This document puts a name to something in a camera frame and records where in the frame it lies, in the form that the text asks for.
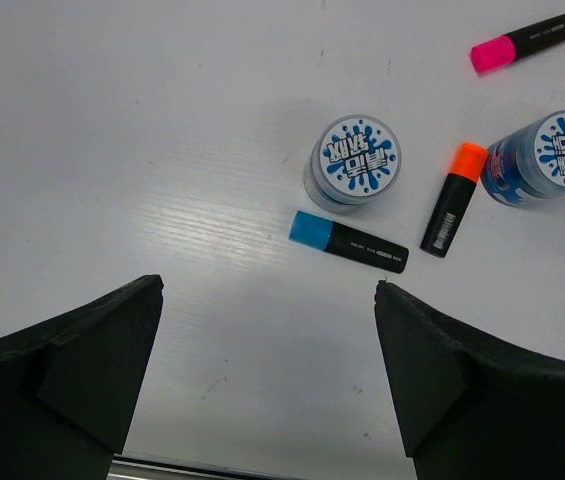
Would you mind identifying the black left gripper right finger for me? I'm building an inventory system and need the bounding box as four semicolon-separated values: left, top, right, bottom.
374;281;565;479

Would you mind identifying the blue paint jar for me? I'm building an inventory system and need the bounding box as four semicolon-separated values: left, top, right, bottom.
303;115;402;213
481;110;565;206

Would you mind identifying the blue highlighter marker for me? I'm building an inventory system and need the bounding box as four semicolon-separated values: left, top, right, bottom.
288;210;409;274

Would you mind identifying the pink highlighter marker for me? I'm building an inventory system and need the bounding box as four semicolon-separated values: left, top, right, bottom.
469;13;565;75

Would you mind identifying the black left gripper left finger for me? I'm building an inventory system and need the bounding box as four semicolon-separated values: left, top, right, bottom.
0;275;163;479

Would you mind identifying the orange highlighter marker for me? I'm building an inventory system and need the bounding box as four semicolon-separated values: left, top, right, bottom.
420;142;488;258

